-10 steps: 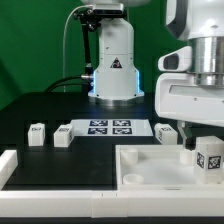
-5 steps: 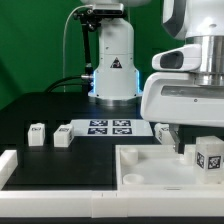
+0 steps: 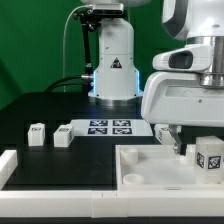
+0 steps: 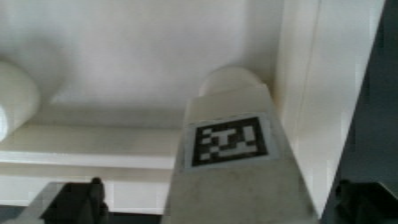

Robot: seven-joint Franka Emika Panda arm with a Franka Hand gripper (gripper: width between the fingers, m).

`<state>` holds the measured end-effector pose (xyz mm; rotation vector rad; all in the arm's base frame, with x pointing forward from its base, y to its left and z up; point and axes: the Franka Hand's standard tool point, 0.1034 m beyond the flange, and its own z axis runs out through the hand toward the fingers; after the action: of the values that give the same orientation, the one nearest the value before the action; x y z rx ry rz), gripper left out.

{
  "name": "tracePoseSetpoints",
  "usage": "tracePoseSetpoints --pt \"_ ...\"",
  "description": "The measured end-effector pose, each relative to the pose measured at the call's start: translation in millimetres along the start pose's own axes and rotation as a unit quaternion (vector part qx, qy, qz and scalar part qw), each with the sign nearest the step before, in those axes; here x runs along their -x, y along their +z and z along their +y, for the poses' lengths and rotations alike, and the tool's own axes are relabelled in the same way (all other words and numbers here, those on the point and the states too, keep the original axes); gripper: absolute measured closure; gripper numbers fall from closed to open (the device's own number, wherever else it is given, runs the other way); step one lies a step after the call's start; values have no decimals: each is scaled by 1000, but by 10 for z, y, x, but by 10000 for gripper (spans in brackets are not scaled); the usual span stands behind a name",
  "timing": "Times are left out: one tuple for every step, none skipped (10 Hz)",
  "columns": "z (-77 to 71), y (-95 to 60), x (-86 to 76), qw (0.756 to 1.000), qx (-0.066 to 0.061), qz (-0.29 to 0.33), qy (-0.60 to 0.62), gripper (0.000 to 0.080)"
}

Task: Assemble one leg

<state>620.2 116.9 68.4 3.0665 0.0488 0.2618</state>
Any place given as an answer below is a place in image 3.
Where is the white cable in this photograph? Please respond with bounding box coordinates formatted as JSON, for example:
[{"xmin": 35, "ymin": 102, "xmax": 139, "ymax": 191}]
[{"xmin": 62, "ymin": 4, "xmax": 89, "ymax": 94}]

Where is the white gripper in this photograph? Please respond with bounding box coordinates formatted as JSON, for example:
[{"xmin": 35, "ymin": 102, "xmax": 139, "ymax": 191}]
[{"xmin": 141, "ymin": 72, "xmax": 224, "ymax": 156}]

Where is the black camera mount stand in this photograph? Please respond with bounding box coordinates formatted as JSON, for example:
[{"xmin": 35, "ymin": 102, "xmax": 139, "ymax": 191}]
[{"xmin": 73, "ymin": 8, "xmax": 100, "ymax": 91}]

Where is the white U-shaped obstacle fence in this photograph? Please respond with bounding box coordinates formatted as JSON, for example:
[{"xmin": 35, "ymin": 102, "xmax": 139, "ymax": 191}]
[{"xmin": 0, "ymin": 150, "xmax": 224, "ymax": 218}]

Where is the white sheet with fiducial tags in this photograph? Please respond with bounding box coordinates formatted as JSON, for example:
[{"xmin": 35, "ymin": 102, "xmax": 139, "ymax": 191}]
[{"xmin": 71, "ymin": 119, "xmax": 153, "ymax": 137}]

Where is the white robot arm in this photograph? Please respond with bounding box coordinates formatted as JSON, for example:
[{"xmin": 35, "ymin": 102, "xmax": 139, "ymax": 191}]
[{"xmin": 81, "ymin": 0, "xmax": 224, "ymax": 139}]

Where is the white square table top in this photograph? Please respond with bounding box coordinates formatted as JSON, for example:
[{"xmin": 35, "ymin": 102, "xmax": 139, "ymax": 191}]
[{"xmin": 115, "ymin": 145, "xmax": 224, "ymax": 191}]

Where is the black cable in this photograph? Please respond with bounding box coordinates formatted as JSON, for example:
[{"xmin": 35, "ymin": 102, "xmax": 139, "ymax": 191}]
[{"xmin": 44, "ymin": 75, "xmax": 88, "ymax": 94}]

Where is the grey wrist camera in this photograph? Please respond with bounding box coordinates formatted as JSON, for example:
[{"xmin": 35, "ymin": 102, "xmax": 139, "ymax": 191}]
[{"xmin": 152, "ymin": 44, "xmax": 213, "ymax": 72}]

